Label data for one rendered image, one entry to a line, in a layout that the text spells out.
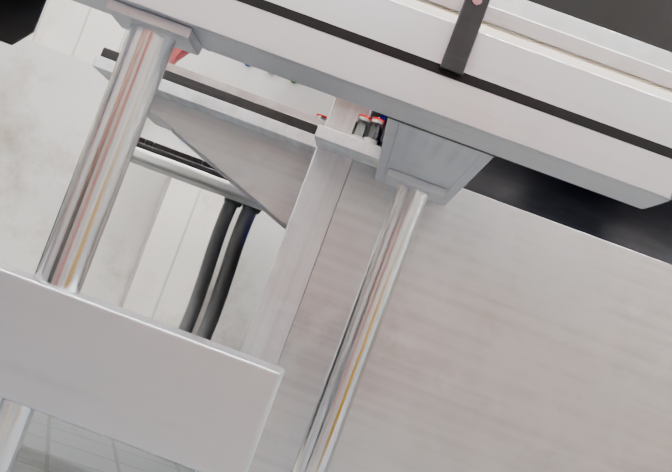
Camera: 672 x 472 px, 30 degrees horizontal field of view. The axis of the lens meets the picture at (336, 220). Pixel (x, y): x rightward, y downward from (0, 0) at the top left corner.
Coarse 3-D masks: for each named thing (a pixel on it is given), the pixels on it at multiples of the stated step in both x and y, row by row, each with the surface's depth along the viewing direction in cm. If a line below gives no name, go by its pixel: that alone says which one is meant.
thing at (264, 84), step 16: (176, 64) 310; (192, 64) 310; (208, 64) 310; (224, 64) 310; (240, 64) 310; (224, 80) 310; (240, 80) 310; (256, 80) 310; (272, 80) 310; (288, 80) 310; (272, 96) 310; (288, 96) 310; (304, 96) 310; (320, 96) 310; (304, 112) 309; (320, 112) 310; (144, 128) 308; (160, 128) 309; (176, 144) 308
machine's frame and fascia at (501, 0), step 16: (496, 0) 208; (512, 0) 208; (528, 16) 207; (544, 16) 207; (560, 16) 207; (576, 32) 207; (592, 32) 207; (608, 32) 207; (608, 48) 207; (624, 48) 207; (640, 48) 207; (656, 48) 207; (656, 64) 207
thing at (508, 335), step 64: (384, 192) 206; (320, 256) 205; (448, 256) 205; (512, 256) 205; (576, 256) 205; (640, 256) 204; (320, 320) 204; (384, 320) 204; (448, 320) 204; (512, 320) 204; (576, 320) 204; (640, 320) 204; (320, 384) 204; (384, 384) 204; (448, 384) 203; (512, 384) 203; (576, 384) 203; (640, 384) 203; (256, 448) 203; (384, 448) 203; (448, 448) 203; (512, 448) 203; (576, 448) 203; (640, 448) 202
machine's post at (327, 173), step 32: (352, 128) 206; (320, 160) 206; (352, 160) 206; (320, 192) 206; (288, 224) 205; (320, 224) 205; (288, 256) 205; (288, 288) 205; (256, 320) 204; (288, 320) 204; (256, 352) 204
